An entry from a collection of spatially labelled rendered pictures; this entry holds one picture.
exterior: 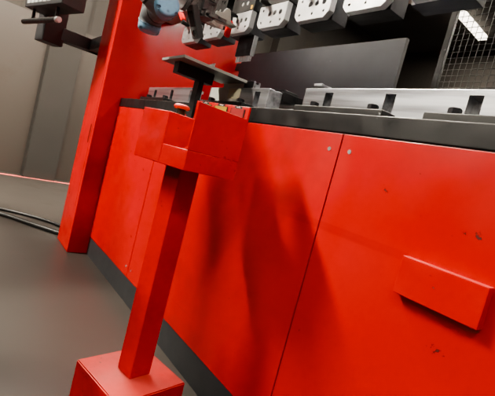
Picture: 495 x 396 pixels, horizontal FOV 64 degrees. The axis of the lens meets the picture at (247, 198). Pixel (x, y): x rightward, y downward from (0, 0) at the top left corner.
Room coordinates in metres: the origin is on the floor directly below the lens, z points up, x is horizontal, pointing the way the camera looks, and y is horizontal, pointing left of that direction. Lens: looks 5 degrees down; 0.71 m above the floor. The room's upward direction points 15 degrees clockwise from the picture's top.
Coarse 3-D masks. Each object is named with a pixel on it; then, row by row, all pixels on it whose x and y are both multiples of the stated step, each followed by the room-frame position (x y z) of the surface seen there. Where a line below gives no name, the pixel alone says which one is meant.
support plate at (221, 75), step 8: (176, 56) 1.38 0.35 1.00; (184, 56) 1.33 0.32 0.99; (192, 64) 1.41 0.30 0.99; (200, 64) 1.38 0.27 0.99; (208, 64) 1.39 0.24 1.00; (216, 72) 1.44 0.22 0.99; (224, 72) 1.43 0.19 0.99; (216, 80) 1.59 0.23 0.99; (224, 80) 1.55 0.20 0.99; (232, 80) 1.51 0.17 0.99; (240, 80) 1.47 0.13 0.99
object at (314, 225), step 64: (128, 128) 1.98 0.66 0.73; (256, 128) 1.17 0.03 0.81; (128, 192) 1.83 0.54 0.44; (256, 192) 1.11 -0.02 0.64; (320, 192) 0.93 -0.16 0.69; (384, 192) 0.80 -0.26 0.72; (448, 192) 0.70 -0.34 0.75; (128, 256) 1.70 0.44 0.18; (192, 256) 1.30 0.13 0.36; (256, 256) 1.05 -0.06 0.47; (320, 256) 0.89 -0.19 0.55; (384, 256) 0.77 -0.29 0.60; (448, 256) 0.68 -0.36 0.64; (192, 320) 1.22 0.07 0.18; (256, 320) 1.00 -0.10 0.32; (320, 320) 0.85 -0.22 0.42; (384, 320) 0.74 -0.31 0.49; (448, 320) 0.65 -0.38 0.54; (192, 384) 1.16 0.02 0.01; (256, 384) 0.95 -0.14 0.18; (320, 384) 0.81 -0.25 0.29; (384, 384) 0.71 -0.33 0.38; (448, 384) 0.63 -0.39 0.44
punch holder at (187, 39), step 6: (204, 24) 1.83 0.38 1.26; (186, 30) 1.91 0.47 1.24; (186, 36) 1.90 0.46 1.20; (186, 42) 1.89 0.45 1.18; (192, 42) 1.86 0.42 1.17; (198, 42) 1.84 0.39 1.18; (204, 42) 1.85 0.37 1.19; (192, 48) 1.96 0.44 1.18; (198, 48) 1.94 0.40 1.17; (204, 48) 1.91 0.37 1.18
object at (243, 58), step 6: (246, 36) 1.57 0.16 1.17; (252, 36) 1.53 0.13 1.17; (240, 42) 1.59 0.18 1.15; (246, 42) 1.56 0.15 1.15; (252, 42) 1.53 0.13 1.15; (240, 48) 1.58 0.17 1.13; (246, 48) 1.55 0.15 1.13; (252, 48) 1.53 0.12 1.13; (240, 54) 1.57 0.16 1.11; (246, 54) 1.54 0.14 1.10; (252, 54) 1.53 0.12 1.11; (240, 60) 1.58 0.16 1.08; (246, 60) 1.55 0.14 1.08
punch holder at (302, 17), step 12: (300, 0) 1.30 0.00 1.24; (312, 0) 1.25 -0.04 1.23; (324, 0) 1.22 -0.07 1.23; (336, 0) 1.20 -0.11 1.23; (300, 12) 1.29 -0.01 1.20; (312, 12) 1.25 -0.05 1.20; (324, 12) 1.20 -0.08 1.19; (336, 12) 1.21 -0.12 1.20; (300, 24) 1.31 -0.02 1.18; (312, 24) 1.28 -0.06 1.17; (324, 24) 1.26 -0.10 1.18; (336, 24) 1.23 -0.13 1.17
